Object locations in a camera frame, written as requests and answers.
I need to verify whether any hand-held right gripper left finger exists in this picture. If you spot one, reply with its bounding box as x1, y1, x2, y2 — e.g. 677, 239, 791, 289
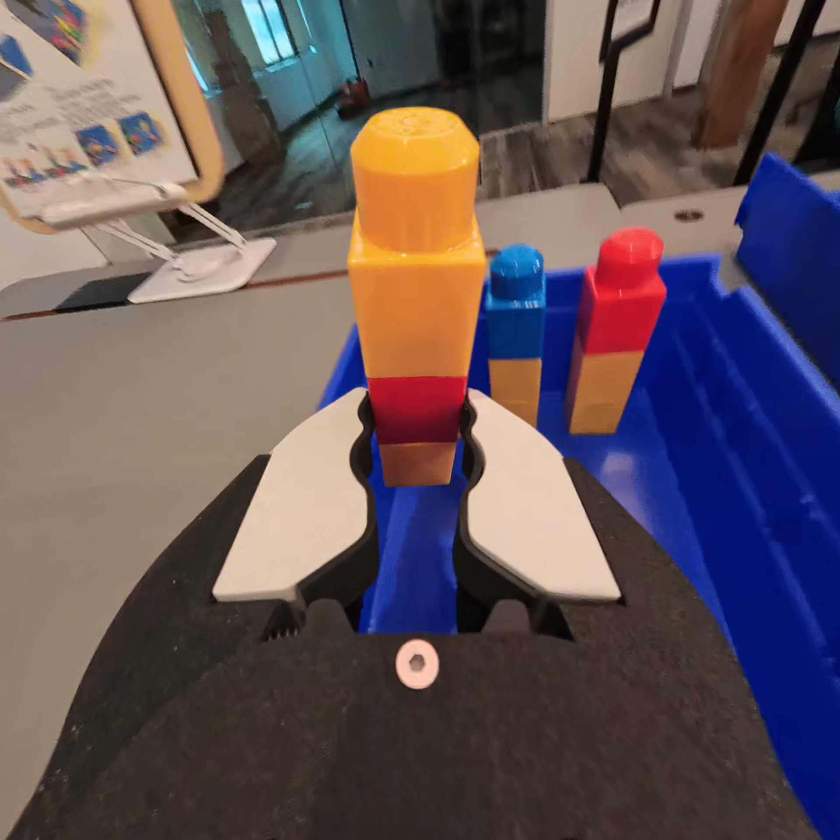
211, 387, 380, 624

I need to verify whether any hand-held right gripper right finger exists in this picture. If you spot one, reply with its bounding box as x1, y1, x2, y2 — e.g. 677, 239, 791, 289
453, 388, 622, 624

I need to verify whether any red plastic block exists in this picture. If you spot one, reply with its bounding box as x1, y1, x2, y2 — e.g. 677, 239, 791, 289
366, 375, 470, 446
576, 226, 668, 358

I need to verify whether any blue plastic block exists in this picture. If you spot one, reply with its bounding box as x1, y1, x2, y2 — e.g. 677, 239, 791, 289
484, 243, 547, 362

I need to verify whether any black flat pad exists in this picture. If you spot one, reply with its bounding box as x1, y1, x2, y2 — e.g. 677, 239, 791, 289
56, 272, 152, 311

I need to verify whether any instruction sheet on stand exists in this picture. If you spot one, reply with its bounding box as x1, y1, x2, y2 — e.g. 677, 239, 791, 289
0, 0, 278, 306

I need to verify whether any black pole stand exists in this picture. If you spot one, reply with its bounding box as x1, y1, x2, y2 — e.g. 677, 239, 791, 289
586, 0, 664, 183

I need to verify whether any printed instruction sheet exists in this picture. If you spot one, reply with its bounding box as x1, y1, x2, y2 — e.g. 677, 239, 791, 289
0, 0, 201, 221

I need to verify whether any brown wooden column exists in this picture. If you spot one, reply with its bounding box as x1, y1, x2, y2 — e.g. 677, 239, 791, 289
692, 0, 788, 151

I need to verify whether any black tripod stand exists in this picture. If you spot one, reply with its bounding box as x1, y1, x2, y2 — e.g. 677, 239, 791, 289
735, 0, 824, 185

